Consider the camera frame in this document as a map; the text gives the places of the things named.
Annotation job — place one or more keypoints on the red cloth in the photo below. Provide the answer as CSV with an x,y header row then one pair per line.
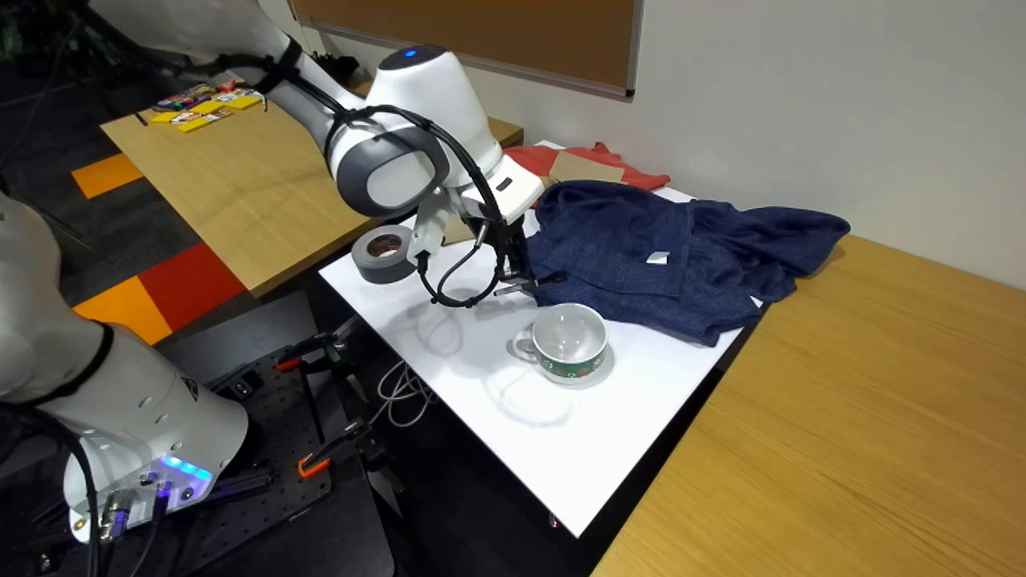
x,y
594,161

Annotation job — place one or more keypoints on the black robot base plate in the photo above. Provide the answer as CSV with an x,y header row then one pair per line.
x,y
275,512

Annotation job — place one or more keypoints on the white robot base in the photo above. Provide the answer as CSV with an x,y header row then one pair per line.
x,y
138,422

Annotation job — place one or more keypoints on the wall notice board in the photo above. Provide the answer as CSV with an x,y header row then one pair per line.
x,y
572,42

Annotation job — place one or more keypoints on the navy blue cloth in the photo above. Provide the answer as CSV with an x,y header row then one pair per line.
x,y
679,267

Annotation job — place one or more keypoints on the light wooden side table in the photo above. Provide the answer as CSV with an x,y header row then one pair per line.
x,y
252,188

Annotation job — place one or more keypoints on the grey duct tape roll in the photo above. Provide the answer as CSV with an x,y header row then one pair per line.
x,y
382,255

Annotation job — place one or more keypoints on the white green mug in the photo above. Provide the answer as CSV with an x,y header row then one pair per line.
x,y
562,341

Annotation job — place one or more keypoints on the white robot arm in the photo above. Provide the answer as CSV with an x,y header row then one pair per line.
x,y
416,142

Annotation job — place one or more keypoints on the orange black clamp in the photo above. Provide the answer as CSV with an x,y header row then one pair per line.
x,y
316,353
325,454

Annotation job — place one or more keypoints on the yellow item pack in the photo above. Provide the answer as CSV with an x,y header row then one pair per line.
x,y
203,107

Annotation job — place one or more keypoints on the wooden desk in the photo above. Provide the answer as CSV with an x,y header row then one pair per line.
x,y
869,428

